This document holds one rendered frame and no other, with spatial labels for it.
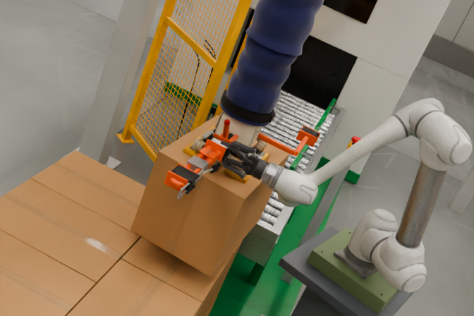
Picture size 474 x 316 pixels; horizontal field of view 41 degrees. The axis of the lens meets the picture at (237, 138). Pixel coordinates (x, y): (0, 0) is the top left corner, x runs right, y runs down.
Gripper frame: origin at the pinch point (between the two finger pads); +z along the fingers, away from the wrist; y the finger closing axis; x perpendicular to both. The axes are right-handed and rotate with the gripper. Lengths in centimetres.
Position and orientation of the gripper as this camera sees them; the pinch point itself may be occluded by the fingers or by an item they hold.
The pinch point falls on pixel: (217, 148)
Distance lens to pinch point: 245.0
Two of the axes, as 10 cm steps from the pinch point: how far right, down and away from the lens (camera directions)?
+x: 3.0, -3.2, 9.0
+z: -8.9, -4.4, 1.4
